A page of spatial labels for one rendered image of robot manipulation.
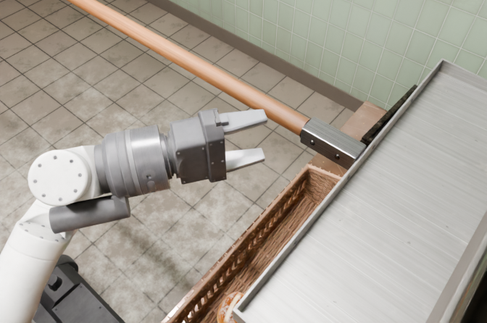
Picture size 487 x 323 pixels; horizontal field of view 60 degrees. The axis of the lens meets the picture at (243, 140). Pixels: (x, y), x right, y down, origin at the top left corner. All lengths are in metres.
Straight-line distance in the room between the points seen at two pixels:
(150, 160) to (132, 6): 2.68
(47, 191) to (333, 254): 0.35
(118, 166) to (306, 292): 0.27
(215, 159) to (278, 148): 1.60
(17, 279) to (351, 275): 0.40
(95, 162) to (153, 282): 1.31
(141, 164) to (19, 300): 0.22
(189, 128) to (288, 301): 0.24
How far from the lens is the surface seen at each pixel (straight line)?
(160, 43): 0.79
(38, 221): 0.63
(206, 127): 0.52
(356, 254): 0.56
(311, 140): 0.62
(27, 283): 0.59
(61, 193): 0.53
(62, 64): 2.81
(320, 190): 1.23
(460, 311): 0.28
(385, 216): 0.59
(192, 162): 0.56
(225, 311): 1.08
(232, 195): 1.98
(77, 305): 1.66
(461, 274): 0.32
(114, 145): 0.55
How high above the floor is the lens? 1.67
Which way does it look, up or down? 50 degrees down
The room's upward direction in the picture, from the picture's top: straight up
